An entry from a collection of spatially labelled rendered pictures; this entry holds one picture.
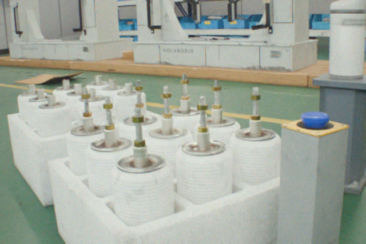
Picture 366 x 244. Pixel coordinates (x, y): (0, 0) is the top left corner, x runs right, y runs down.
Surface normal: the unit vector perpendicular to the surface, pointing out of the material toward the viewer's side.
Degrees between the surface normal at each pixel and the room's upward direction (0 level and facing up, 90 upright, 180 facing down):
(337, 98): 90
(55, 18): 90
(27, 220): 0
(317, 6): 90
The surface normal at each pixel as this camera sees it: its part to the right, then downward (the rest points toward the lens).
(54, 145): 0.57, 0.16
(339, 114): -0.58, 0.20
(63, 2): 0.81, 0.10
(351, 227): -0.04, -0.98
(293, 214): -0.83, 0.15
